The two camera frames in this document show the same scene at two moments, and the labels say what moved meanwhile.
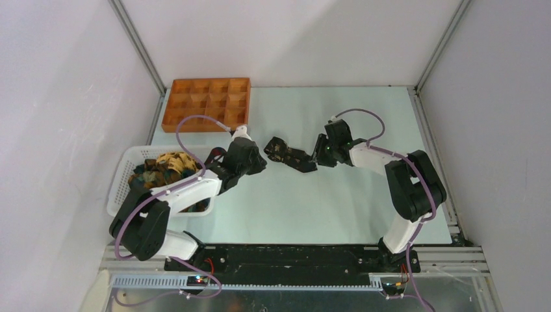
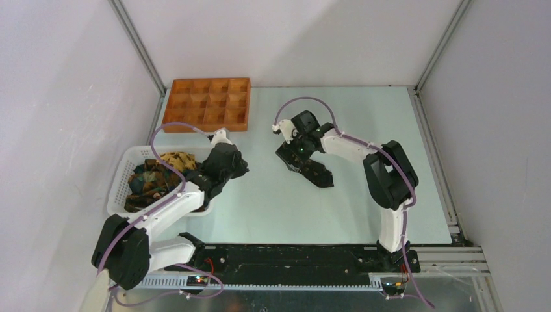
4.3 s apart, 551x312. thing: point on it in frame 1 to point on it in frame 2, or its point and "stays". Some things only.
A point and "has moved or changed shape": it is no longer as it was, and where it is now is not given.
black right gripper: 318,154 to 299,136
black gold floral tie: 278,150 has moved or changed shape
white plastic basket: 123,161 stays
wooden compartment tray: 227,101 stays
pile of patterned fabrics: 167,168 stays
